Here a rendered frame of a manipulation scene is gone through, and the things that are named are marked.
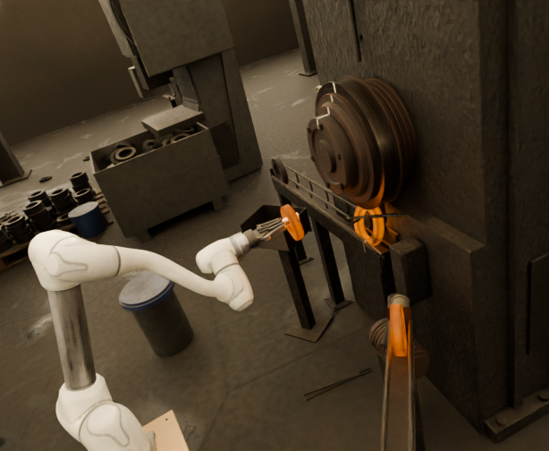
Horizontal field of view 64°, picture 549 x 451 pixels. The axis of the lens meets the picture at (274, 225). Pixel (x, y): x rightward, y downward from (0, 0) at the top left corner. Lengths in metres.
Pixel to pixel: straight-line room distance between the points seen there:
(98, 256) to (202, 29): 2.93
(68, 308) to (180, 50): 2.81
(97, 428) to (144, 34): 3.03
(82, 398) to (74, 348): 0.18
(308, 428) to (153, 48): 3.03
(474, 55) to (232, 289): 1.05
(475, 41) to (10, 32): 10.79
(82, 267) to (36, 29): 10.23
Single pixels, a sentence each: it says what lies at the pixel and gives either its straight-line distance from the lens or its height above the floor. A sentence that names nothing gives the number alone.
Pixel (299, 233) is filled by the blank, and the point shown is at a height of 0.81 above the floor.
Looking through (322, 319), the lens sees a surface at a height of 0.01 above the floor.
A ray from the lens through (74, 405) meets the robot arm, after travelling 1.73.
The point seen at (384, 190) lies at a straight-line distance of 1.45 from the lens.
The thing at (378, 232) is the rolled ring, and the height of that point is 0.76.
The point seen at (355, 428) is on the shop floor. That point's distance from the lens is 2.06.
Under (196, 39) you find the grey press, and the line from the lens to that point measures 4.02.
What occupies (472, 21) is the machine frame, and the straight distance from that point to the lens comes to 1.19.
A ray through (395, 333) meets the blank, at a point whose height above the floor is 0.75.
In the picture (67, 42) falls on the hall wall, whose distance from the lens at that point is 11.37.
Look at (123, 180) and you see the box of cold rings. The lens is 3.83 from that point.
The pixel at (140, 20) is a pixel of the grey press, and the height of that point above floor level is 1.68.
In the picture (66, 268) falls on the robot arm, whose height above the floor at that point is 1.16.
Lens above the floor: 1.69
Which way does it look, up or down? 29 degrees down
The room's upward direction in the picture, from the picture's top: 17 degrees counter-clockwise
